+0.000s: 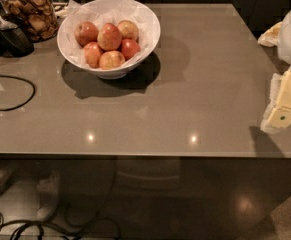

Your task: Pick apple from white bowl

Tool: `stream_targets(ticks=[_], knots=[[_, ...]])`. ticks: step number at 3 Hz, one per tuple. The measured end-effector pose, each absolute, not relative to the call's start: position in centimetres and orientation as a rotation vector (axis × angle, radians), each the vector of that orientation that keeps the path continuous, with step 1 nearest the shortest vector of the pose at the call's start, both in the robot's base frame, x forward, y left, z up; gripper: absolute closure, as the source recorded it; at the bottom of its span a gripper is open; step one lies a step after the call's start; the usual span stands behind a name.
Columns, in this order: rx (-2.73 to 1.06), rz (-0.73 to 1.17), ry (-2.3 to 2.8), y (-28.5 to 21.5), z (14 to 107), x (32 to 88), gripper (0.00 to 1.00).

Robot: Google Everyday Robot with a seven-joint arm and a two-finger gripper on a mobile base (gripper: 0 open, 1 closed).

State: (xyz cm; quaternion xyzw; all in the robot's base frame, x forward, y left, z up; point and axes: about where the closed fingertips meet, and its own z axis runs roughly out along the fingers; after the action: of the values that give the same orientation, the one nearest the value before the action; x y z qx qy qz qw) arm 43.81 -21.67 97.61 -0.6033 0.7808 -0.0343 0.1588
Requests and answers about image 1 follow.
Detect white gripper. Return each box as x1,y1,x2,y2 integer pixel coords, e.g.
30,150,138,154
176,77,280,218
257,10,291,134

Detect red apple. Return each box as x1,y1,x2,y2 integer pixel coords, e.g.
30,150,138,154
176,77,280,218
99,51,125,70
74,21,99,47
97,23,122,51
83,42,103,68
121,39,140,60
117,20,139,41

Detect white ceramic bowl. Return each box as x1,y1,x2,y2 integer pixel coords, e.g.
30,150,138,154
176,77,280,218
56,0,162,80

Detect white paper bowl liner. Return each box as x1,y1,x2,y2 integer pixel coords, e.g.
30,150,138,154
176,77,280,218
62,0,157,68

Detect glass jar of dried chips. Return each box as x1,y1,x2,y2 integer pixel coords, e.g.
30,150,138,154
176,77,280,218
0,0,58,42

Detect white sock right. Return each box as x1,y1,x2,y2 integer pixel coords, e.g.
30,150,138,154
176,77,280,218
37,171,60,221

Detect black cables on floor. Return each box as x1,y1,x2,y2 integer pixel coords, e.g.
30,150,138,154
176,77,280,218
0,160,121,240

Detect black appliance with handle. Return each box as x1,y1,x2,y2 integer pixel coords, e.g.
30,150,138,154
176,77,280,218
0,2,34,58

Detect black cable on table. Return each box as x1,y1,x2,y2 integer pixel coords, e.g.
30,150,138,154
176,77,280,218
0,73,37,112

